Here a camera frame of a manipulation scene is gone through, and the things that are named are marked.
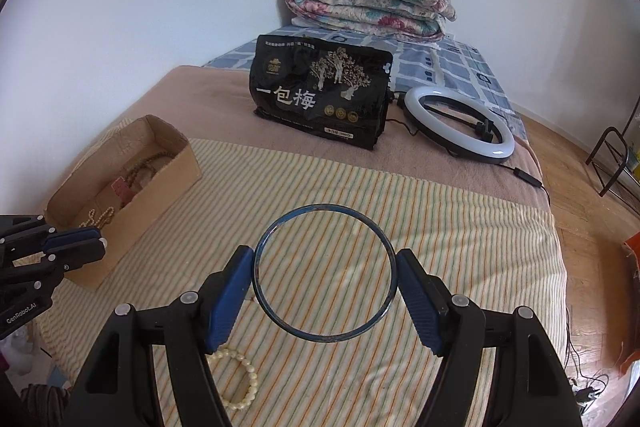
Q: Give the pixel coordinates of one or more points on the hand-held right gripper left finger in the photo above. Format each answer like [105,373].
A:
[227,304]

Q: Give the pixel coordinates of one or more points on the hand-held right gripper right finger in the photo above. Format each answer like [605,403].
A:
[422,304]

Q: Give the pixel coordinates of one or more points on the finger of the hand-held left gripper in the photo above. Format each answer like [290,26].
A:
[75,252]
[70,235]

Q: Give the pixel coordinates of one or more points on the dark metal bangle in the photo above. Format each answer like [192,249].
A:
[260,277]

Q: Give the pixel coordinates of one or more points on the cardboard box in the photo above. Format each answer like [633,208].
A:
[165,187]

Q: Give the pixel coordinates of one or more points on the yellow striped towel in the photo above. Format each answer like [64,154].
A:
[325,177]

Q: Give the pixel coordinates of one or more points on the black snack bag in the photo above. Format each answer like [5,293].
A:
[300,102]

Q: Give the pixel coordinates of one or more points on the blue checked bed sheet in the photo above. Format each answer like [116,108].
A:
[440,67]

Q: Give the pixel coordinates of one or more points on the black metal clothes rack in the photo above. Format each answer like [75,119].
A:
[607,147]

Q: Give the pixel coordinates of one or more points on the folded floral quilt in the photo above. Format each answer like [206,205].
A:
[370,2]

